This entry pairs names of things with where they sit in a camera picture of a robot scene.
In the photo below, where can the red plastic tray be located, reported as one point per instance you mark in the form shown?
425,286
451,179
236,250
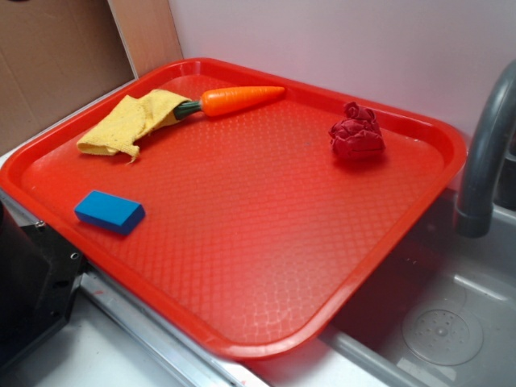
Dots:
255,235

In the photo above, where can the grey toy faucet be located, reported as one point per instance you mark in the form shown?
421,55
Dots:
489,173

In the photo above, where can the grey toy sink basin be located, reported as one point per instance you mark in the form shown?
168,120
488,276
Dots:
439,310

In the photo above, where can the yellow cloth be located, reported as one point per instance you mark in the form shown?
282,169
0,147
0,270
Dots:
129,121

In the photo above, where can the orange toy carrot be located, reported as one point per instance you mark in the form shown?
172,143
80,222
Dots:
223,101

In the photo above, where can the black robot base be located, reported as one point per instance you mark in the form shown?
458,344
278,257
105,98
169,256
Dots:
40,274

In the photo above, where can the brown cardboard panel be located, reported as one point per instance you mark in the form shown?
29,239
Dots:
59,56

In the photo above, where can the red crumpled toy cabbage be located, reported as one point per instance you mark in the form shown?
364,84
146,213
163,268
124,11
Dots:
358,135

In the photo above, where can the blue rectangular block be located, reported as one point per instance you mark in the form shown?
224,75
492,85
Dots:
110,212

